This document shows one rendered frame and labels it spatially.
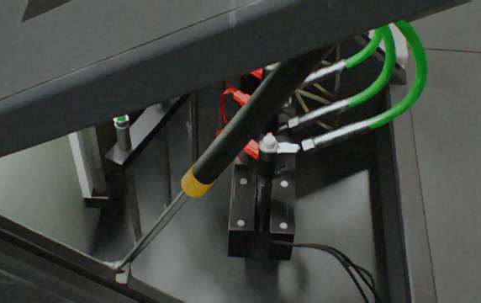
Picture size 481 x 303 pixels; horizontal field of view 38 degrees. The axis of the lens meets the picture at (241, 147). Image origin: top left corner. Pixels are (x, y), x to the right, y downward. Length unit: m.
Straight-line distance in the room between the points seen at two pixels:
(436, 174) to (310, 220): 1.25
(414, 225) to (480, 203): 1.31
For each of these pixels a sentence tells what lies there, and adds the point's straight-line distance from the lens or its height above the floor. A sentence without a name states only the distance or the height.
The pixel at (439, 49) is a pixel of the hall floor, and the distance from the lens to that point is 2.89.
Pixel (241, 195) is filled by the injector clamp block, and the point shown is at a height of 0.98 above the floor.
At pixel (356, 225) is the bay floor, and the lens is 1.25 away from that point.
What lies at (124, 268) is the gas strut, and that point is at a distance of 0.62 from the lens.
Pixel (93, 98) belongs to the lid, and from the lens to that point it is 0.37.
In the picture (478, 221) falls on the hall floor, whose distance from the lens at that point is 2.38.
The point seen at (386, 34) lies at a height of 1.27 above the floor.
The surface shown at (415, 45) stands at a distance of 0.83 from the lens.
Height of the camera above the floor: 1.86
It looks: 51 degrees down
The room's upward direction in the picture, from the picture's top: 3 degrees clockwise
